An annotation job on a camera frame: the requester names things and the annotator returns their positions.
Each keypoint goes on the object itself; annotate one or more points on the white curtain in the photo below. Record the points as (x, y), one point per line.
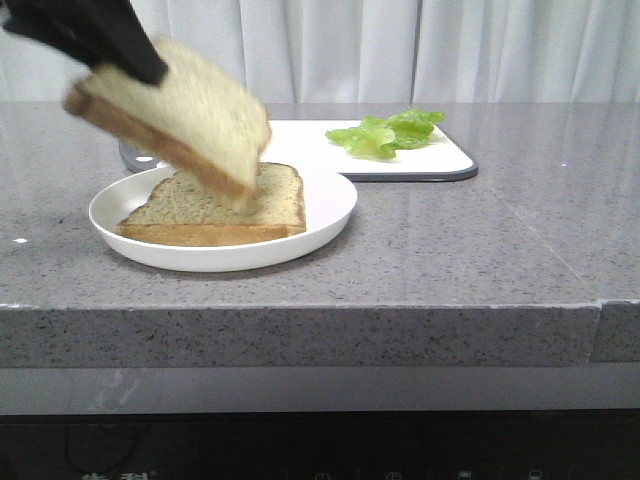
(413, 51)

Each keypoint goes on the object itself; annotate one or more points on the green lettuce leaf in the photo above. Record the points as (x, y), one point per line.
(377, 138)

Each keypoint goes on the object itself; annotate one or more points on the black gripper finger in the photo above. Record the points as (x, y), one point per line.
(91, 32)

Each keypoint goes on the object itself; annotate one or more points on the black appliance panel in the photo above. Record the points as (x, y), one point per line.
(588, 444)

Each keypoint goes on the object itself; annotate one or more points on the white round plate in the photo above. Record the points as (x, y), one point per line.
(329, 200)

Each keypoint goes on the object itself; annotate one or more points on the bread slice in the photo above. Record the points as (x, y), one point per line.
(199, 119)
(179, 212)

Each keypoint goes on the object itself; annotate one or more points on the white cutting board grey rim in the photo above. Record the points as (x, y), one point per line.
(303, 143)

